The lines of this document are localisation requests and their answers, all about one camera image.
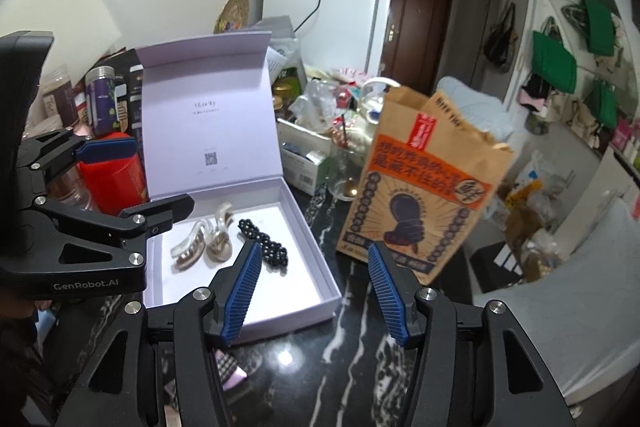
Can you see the green tote bag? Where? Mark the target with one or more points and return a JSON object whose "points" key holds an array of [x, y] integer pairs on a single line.
{"points": [[552, 62]]}

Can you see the black polka dot hair bow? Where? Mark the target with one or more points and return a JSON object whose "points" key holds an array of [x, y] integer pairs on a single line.
{"points": [[274, 254]]}

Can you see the red canister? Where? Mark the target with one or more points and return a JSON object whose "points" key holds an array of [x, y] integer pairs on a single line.
{"points": [[115, 185]]}

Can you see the brown paper bag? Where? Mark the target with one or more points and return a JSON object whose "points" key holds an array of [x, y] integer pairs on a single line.
{"points": [[428, 176]]}

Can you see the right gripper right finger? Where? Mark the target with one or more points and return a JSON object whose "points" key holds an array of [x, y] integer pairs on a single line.
{"points": [[395, 288]]}

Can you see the white refrigerator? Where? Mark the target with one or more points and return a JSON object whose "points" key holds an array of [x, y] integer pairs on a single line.
{"points": [[336, 34]]}

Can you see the clear glass jar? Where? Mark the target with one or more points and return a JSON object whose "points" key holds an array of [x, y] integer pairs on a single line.
{"points": [[348, 154]]}

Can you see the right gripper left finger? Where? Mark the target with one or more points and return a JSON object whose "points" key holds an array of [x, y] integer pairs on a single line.
{"points": [[233, 288]]}

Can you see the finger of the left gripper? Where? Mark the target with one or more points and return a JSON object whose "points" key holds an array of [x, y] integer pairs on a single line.
{"points": [[160, 215], [101, 151]]}

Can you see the purple can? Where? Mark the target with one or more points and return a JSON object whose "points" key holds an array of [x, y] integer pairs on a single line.
{"points": [[101, 100]]}

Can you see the white teapot kettle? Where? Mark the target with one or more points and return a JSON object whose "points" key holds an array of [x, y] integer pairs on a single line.
{"points": [[361, 125]]}

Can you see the brown door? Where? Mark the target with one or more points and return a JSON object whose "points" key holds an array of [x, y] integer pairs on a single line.
{"points": [[414, 42]]}

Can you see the white medicine box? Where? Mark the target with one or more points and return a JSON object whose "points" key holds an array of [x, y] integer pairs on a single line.
{"points": [[304, 155]]}

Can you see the lavender gift box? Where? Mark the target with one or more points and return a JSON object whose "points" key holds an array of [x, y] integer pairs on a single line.
{"points": [[209, 131]]}

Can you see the clear hair claw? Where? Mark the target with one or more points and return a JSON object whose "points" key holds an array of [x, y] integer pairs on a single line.
{"points": [[190, 249]]}

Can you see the pearl white hair claw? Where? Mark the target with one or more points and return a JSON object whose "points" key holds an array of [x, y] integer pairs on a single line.
{"points": [[217, 239]]}

